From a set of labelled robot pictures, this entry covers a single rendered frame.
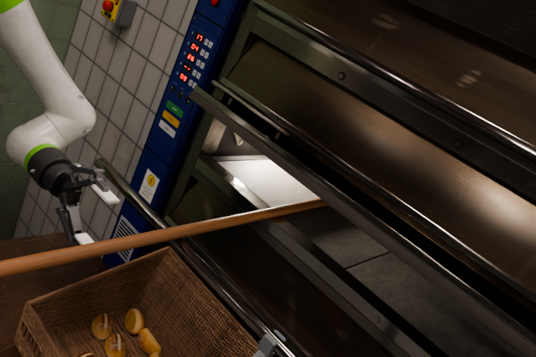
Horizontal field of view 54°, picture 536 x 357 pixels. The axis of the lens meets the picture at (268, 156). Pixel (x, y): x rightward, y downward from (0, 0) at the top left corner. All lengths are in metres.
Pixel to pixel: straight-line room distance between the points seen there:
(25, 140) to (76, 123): 0.13
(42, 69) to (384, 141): 0.86
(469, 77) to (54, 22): 1.65
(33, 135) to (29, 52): 0.20
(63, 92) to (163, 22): 0.64
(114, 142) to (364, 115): 1.07
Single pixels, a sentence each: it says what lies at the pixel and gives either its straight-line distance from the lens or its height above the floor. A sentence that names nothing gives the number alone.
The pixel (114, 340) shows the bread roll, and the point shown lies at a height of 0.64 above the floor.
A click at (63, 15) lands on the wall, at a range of 2.35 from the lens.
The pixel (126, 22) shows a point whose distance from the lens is 2.06.
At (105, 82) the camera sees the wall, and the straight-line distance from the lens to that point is 2.17.
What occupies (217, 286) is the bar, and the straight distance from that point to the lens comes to 1.22.
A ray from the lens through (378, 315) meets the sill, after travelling 1.43.
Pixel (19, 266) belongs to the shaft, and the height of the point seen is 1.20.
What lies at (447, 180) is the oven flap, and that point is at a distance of 1.31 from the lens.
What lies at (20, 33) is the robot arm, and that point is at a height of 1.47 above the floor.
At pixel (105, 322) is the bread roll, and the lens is 1.82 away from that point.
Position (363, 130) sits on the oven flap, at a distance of 1.39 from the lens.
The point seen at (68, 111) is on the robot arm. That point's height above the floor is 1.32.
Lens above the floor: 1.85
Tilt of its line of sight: 19 degrees down
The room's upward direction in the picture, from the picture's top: 25 degrees clockwise
